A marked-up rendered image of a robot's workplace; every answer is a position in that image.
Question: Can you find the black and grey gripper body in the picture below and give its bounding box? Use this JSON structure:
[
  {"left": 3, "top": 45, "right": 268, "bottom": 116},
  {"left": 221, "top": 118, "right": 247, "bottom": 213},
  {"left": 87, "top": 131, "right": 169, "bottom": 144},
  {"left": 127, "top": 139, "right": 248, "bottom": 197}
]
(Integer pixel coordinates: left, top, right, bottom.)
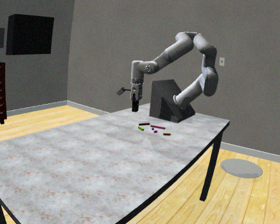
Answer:
[{"left": 131, "top": 83, "right": 143, "bottom": 101}]

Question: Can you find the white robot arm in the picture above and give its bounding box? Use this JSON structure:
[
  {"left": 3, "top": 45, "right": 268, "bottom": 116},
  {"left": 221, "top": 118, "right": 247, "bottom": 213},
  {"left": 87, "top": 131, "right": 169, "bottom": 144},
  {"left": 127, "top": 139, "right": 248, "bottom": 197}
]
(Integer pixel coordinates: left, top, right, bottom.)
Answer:
[{"left": 131, "top": 32, "right": 218, "bottom": 110}]

